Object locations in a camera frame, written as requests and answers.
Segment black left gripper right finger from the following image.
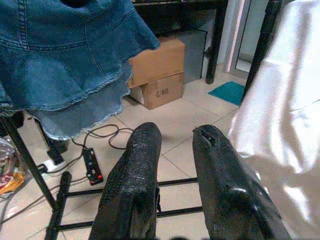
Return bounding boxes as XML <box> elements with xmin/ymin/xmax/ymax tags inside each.
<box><xmin>191</xmin><ymin>124</ymin><xmax>293</xmax><ymax>240</ymax></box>

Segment large cardboard box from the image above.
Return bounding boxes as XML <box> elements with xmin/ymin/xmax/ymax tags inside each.
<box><xmin>127</xmin><ymin>36</ymin><xmax>186</xmax><ymax>111</ymax></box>

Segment teal floor mat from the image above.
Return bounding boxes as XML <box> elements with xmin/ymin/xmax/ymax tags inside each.
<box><xmin>207</xmin><ymin>80</ymin><xmax>246</xmax><ymax>107</ymax></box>

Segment black desk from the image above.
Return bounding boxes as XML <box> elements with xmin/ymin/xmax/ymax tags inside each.
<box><xmin>132</xmin><ymin>0</ymin><xmax>229</xmax><ymax>85</ymax></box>

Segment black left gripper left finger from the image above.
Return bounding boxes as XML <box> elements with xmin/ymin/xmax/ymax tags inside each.
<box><xmin>89</xmin><ymin>121</ymin><xmax>163</xmax><ymax>240</ymax></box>

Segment plain white garment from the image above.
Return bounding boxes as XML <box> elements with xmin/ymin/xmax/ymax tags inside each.
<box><xmin>226</xmin><ymin>0</ymin><xmax>320</xmax><ymax>240</ymax></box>

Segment clear plastic bag of items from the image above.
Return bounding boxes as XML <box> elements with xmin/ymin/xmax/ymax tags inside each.
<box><xmin>0</xmin><ymin>136</ymin><xmax>28</xmax><ymax>196</ymax></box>

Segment black power strip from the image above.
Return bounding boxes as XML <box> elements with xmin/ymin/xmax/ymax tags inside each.
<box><xmin>81</xmin><ymin>146</ymin><xmax>105</xmax><ymax>187</ymax></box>

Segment blue denim garment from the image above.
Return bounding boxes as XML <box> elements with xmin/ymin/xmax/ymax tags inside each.
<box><xmin>0</xmin><ymin>0</ymin><xmax>161</xmax><ymax>141</ymax></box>

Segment chrome and black clothes rack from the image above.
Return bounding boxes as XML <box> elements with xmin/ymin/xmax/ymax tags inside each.
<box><xmin>0</xmin><ymin>0</ymin><xmax>283</xmax><ymax>240</ymax></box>

